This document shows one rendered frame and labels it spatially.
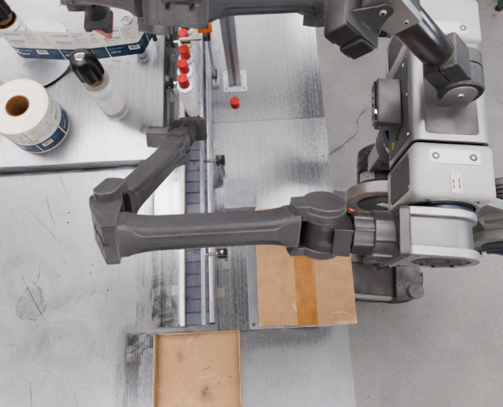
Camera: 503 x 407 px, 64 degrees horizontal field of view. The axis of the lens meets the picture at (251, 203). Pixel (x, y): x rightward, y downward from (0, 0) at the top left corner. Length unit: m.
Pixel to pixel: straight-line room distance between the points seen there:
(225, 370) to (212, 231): 0.72
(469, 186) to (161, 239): 0.50
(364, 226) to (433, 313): 1.64
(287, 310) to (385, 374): 1.27
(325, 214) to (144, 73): 1.07
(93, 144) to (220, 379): 0.88
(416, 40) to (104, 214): 0.54
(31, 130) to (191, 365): 0.89
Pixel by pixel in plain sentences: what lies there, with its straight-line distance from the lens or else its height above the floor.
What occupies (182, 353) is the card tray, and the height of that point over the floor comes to 0.83.
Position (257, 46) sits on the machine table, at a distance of 1.67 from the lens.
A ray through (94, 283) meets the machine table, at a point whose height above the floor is 0.83.
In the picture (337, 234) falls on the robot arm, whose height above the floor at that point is 1.48.
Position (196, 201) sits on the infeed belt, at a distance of 1.34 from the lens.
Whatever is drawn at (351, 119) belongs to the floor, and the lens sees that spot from 2.49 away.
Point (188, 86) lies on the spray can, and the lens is 1.32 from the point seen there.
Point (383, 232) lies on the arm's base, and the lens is 0.70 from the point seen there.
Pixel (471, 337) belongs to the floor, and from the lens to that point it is 2.38.
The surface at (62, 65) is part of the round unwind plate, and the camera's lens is 1.72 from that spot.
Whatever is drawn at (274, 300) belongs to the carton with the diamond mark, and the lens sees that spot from 1.03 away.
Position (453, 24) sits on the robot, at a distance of 0.88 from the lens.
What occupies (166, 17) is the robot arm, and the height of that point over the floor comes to 1.61.
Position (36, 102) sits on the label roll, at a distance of 1.50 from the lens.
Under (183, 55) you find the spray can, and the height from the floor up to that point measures 1.07.
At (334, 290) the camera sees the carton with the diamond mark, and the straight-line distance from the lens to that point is 1.05.
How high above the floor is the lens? 2.15
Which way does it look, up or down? 73 degrees down
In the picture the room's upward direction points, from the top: 6 degrees counter-clockwise
